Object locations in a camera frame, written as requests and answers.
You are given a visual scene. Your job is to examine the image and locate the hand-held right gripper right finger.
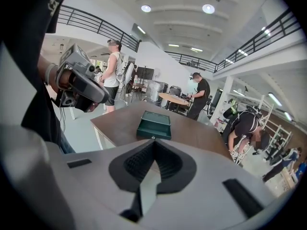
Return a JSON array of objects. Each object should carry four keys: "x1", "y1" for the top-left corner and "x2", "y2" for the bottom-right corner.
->
[{"x1": 140, "y1": 138, "x2": 277, "y2": 230}]

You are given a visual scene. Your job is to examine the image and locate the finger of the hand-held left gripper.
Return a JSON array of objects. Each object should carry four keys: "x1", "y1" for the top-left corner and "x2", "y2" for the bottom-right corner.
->
[
  {"x1": 71, "y1": 69, "x2": 110, "y2": 104},
  {"x1": 74, "y1": 96, "x2": 99, "y2": 113}
]

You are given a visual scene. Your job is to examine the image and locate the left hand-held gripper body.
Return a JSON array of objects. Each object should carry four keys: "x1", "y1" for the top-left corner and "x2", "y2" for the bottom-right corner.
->
[{"x1": 55, "y1": 43, "x2": 96, "y2": 108}]

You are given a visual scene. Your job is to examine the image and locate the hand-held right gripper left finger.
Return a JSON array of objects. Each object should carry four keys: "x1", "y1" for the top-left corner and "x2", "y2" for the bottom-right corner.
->
[{"x1": 49, "y1": 138, "x2": 157, "y2": 230}]

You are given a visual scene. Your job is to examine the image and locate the person's left forearm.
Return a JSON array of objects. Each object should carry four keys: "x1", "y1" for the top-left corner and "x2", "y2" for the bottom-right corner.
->
[{"x1": 37, "y1": 54, "x2": 59, "y2": 93}]

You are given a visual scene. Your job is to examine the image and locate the person's left hand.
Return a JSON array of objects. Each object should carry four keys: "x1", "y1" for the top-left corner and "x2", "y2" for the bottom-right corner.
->
[{"x1": 59, "y1": 70, "x2": 74, "y2": 92}]

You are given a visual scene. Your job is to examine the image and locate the white wristband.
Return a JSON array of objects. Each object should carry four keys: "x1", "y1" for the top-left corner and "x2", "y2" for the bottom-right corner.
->
[{"x1": 44, "y1": 62, "x2": 59, "y2": 86}]

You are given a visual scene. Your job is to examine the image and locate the black balcony railing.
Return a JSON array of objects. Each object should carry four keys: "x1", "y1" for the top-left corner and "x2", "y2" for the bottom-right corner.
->
[
  {"x1": 165, "y1": 8, "x2": 303, "y2": 74},
  {"x1": 57, "y1": 4, "x2": 142, "y2": 53}
]

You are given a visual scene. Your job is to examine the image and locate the person's blue jeans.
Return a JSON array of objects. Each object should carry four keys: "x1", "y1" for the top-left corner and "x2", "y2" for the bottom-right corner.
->
[{"x1": 59, "y1": 130, "x2": 77, "y2": 154}]

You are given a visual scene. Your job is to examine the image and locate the person's black shirt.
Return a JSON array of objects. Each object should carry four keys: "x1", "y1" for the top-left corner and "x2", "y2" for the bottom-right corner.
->
[{"x1": 0, "y1": 0, "x2": 73, "y2": 148}]

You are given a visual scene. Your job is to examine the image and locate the black monitor on stand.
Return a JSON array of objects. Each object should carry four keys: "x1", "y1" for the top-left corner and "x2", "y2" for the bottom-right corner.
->
[{"x1": 136, "y1": 66, "x2": 155, "y2": 86}]

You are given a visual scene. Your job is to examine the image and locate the plastic-wrapped grey barrel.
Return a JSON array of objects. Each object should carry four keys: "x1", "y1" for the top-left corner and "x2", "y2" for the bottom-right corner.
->
[{"x1": 146, "y1": 80, "x2": 169, "y2": 103}]

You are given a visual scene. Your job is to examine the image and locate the dark wooden table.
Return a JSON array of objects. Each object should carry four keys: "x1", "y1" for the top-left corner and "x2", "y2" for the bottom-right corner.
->
[{"x1": 90, "y1": 101, "x2": 238, "y2": 163}]

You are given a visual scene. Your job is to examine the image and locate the round light wooden table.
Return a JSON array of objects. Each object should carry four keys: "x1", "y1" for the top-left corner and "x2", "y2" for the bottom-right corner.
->
[{"x1": 158, "y1": 92, "x2": 190, "y2": 112}]

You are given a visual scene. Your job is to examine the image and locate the black lidded bin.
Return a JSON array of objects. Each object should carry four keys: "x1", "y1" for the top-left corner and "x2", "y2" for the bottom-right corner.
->
[{"x1": 168, "y1": 85, "x2": 182, "y2": 97}]

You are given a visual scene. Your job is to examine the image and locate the light wooden rectangular table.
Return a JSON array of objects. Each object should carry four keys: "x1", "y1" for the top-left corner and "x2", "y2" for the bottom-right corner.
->
[{"x1": 280, "y1": 169, "x2": 300, "y2": 192}]

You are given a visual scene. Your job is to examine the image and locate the green black helmet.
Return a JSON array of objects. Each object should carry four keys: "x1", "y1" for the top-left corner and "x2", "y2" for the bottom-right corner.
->
[{"x1": 222, "y1": 103, "x2": 238, "y2": 119}]

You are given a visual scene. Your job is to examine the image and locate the white metal shelving rack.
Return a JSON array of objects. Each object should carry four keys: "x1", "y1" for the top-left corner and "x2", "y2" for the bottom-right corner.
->
[{"x1": 236, "y1": 93, "x2": 294, "y2": 154}]

